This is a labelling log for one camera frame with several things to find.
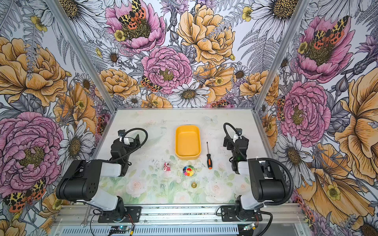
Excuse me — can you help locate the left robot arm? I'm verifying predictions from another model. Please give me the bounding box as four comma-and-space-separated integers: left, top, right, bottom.
56, 128, 148, 223

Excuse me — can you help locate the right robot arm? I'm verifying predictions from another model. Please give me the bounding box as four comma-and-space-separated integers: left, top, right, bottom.
220, 123, 294, 222

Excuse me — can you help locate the yellow plastic bin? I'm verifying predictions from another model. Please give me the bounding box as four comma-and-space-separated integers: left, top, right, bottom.
175, 125, 202, 160

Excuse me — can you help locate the small pink toy figure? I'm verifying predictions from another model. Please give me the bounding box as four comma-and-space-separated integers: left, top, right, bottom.
163, 162, 171, 172

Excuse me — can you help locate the rainbow flower toy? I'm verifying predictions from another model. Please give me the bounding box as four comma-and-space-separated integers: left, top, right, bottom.
183, 165, 195, 177

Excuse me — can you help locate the small right circuit board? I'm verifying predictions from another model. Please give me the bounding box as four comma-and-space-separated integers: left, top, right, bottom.
243, 223, 256, 231

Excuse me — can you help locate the green circuit board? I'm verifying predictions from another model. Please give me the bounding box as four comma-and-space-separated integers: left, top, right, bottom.
109, 225, 131, 234

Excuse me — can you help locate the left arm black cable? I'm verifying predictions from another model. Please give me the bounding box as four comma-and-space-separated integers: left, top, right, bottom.
110, 127, 149, 163

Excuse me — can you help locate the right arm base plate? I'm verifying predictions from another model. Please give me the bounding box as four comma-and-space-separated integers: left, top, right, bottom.
220, 206, 262, 222

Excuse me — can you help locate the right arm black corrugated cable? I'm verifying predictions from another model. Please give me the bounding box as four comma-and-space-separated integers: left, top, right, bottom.
223, 122, 295, 206

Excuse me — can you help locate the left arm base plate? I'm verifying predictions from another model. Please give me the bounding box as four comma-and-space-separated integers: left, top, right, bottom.
98, 206, 142, 223

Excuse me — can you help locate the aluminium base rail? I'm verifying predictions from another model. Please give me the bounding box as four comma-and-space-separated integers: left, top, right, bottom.
53, 203, 305, 227

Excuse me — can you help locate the white vented cable duct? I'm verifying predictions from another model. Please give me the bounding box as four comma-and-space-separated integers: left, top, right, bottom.
56, 224, 239, 236

